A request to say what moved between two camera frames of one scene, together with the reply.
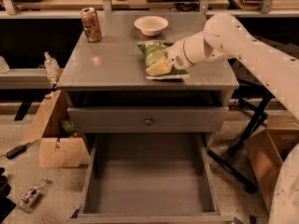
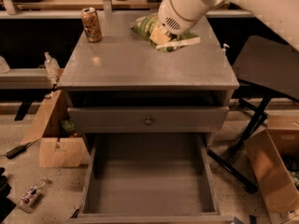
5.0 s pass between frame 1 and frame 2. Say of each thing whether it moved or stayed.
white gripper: moved
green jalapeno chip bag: moved
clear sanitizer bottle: stayed
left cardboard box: stayed
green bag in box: stayed
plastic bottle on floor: stayed
